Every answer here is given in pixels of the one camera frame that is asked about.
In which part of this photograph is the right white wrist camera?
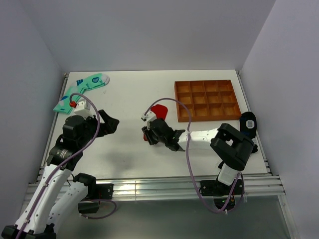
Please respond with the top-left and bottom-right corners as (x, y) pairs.
(141, 110), (157, 125)

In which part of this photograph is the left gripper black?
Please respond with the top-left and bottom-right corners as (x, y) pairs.
(78, 109), (119, 147)

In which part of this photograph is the orange compartment tray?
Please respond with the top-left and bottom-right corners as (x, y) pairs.
(174, 80), (241, 122)

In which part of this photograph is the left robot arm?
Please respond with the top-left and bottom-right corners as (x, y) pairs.
(1, 110), (119, 239)

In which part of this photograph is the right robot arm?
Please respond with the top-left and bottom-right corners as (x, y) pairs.
(142, 119), (255, 194)

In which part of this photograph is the mint green patterned sock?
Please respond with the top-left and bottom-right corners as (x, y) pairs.
(53, 73), (110, 114)

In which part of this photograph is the black blue sock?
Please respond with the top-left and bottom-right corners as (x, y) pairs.
(239, 112), (258, 153)

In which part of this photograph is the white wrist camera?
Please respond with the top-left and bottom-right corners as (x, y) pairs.
(141, 110), (157, 125)
(69, 100), (92, 119)

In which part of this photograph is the red santa sock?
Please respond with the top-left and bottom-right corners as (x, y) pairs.
(146, 104), (168, 144)

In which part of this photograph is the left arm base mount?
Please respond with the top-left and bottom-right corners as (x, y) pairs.
(78, 183), (114, 215)

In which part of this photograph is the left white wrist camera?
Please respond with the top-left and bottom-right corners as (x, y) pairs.
(69, 100), (92, 119)

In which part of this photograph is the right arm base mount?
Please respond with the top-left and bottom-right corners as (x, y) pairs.
(199, 179), (244, 210)

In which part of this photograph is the aluminium frame rail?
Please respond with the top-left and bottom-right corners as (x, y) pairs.
(23, 174), (286, 204)

